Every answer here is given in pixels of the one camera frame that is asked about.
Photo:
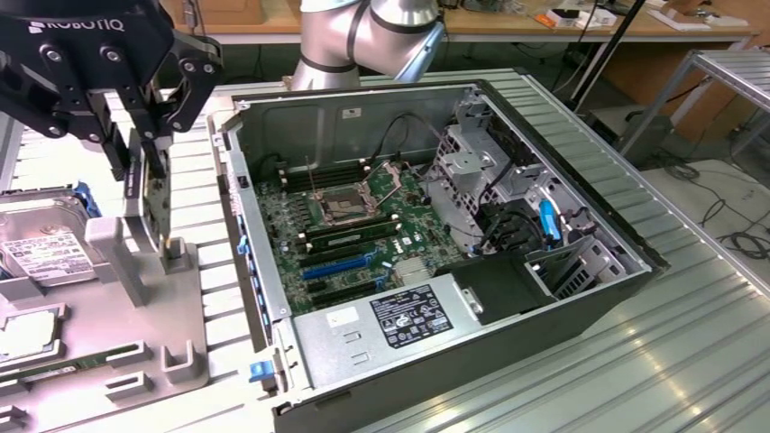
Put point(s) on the blue case latch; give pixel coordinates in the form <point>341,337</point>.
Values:
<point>259,370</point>

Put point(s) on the wooden desk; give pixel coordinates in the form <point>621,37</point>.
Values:
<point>533,29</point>

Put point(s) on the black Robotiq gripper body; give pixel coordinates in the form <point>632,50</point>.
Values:
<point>90,40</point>

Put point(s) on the black slanted pole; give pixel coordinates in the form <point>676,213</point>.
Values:
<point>602,58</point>

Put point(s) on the open black PC case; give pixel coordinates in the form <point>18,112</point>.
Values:
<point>481,361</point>

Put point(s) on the green motherboard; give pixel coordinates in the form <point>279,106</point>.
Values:
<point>415,216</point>

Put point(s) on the black box on floor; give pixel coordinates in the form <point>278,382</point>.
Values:
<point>650,135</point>

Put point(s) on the grey parts rack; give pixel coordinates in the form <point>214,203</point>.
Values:
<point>90,325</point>

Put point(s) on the CPU socket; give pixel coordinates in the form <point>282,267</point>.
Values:
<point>346,207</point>

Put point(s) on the small white box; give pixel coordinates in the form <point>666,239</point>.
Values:
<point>598,19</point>

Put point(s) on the long black expansion slot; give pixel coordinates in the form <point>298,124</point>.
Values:
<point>349,296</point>
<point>331,258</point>
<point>346,286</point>

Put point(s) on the perforated metal disk bay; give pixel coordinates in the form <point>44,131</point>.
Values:
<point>590,270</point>

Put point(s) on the Nvidia Quadro graphics card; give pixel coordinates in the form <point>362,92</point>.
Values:
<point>154,203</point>

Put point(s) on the small black device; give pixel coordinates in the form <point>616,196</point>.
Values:
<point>569,12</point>

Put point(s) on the blue plastic disk carrier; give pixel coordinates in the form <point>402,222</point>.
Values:
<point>87,203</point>

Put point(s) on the black plastic air shroud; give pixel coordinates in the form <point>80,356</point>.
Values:
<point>493,288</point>

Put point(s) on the green RAM stick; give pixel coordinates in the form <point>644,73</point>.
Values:
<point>351,239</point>
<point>66,367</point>

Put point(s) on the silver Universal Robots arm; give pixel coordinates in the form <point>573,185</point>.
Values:
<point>327,40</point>

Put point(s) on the thin metal locking lever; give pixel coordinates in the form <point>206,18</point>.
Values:
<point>311,180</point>

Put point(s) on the orange and white box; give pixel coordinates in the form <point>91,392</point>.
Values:
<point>550,19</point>

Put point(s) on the brown cabinet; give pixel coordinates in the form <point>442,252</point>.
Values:
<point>650,76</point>

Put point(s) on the flat white tray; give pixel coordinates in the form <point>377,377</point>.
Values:
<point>680,20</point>

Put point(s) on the grey power supply unit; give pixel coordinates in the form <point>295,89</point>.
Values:
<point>337,347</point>

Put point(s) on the metal frame table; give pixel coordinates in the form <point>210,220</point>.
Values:
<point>728,67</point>

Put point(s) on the silver chipset heatsink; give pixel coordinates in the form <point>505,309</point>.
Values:
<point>411,268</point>

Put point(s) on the metal disk bay cage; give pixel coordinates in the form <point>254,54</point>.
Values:
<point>466,164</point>

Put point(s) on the blue expansion slot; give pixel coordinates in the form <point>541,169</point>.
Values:
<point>337,269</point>

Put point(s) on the silver hard disk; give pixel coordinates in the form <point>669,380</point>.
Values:
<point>36,252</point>

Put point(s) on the silver CPU chip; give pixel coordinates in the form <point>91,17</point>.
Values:
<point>27,334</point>

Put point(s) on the metal socket cover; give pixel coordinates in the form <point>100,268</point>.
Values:
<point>387,176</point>

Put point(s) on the black RAM slot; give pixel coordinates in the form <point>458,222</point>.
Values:
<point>325,183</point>
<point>325,177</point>
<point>325,165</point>
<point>325,171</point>
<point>346,227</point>

